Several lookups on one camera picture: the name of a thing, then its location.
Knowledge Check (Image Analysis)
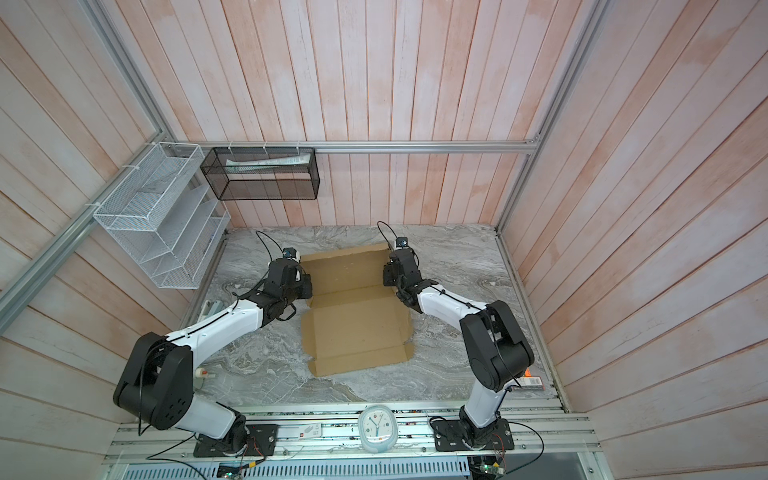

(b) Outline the brown cardboard box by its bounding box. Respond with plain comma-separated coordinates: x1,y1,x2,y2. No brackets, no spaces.
301,243,414,377

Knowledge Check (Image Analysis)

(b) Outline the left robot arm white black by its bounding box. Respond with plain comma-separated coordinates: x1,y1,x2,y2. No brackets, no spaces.
113,248,312,440

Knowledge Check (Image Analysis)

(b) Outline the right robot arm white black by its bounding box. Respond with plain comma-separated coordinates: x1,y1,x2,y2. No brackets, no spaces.
383,237,535,439

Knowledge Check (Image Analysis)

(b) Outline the white small stapler device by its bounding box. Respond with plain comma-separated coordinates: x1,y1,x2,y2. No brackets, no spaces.
197,300,225,322

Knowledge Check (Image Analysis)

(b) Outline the white paper in basket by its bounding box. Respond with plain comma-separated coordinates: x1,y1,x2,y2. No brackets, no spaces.
224,154,312,174

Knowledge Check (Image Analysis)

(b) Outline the small white label tag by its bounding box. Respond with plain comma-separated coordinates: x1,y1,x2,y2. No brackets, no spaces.
298,423,322,439

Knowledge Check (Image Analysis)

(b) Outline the white round clock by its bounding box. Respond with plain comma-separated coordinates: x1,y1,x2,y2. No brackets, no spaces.
358,405,398,453

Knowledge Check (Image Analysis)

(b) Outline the coloured marker pen pack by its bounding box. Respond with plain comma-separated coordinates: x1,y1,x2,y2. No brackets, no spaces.
511,370,545,391

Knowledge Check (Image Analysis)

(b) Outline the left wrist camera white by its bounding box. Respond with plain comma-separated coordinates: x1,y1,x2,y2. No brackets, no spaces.
282,247,300,261

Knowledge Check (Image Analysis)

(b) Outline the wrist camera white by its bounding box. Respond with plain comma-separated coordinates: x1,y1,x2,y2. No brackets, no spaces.
282,247,300,261
394,236,410,250

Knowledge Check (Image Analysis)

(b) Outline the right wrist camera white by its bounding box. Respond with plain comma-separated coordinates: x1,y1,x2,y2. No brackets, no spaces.
394,236,410,250

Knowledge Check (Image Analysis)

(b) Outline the black wire mesh basket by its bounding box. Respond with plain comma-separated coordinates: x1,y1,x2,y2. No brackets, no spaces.
201,146,321,201

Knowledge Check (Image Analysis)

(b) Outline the white wire mesh shelf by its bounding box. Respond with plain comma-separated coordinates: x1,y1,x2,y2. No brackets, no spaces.
94,142,230,290

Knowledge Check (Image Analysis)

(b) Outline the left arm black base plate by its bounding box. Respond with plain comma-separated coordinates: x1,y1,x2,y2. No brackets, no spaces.
193,423,278,458

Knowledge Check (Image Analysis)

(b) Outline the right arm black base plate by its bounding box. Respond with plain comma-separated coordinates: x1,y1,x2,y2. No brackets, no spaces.
428,417,514,453

